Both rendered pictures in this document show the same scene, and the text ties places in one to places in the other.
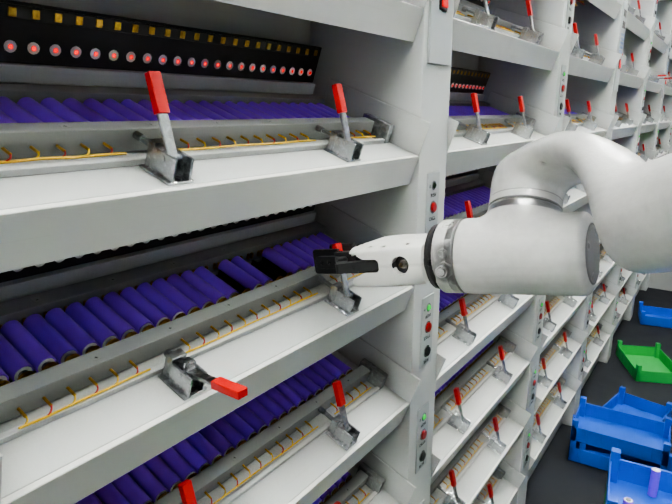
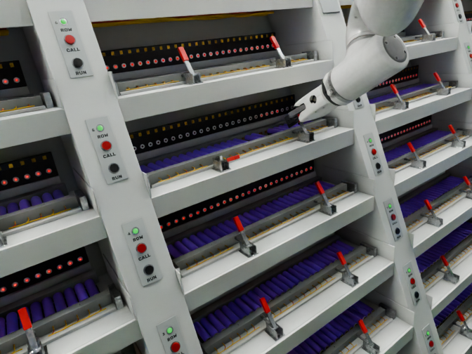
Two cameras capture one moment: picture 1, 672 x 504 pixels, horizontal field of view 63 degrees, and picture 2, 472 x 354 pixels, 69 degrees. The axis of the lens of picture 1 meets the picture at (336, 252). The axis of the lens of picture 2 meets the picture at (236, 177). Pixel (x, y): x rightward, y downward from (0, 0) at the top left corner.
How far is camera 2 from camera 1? 0.37 m
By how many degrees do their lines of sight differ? 27
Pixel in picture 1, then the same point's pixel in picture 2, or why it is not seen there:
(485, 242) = (342, 67)
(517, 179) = (351, 32)
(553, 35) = not seen: outside the picture
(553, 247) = (368, 50)
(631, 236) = (369, 15)
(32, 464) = (163, 189)
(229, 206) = (223, 91)
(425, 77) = (324, 20)
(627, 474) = not seen: outside the picture
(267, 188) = (239, 82)
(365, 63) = (296, 29)
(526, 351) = not seen: outside the picture
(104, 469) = (190, 195)
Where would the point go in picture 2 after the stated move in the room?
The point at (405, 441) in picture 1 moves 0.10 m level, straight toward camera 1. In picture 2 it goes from (379, 220) to (374, 232)
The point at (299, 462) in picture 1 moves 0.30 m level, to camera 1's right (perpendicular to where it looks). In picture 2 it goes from (303, 222) to (433, 194)
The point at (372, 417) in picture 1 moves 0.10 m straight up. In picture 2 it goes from (348, 203) to (338, 168)
